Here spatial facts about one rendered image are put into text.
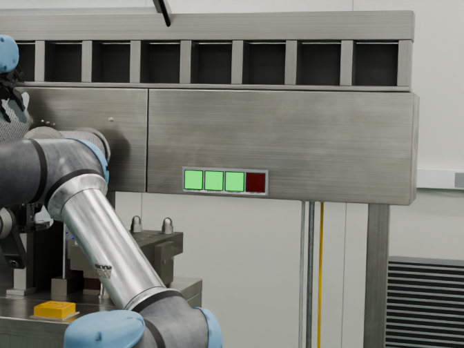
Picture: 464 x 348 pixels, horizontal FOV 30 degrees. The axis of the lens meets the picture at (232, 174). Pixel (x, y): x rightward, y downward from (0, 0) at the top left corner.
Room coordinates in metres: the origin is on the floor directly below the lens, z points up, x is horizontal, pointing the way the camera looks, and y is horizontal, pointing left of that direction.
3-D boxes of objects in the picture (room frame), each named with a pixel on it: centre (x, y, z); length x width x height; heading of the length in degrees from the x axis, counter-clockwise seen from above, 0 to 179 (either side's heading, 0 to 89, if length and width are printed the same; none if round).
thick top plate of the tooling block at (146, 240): (2.31, 0.27, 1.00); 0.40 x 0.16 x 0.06; 164
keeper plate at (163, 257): (2.30, 0.17, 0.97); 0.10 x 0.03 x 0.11; 164
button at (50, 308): (1.94, 0.39, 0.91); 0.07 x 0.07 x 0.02; 74
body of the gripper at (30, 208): (1.96, 0.50, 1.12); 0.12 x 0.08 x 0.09; 164
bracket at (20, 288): (2.18, 0.53, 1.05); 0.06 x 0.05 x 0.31; 164
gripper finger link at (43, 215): (2.06, 0.44, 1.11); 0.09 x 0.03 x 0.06; 155
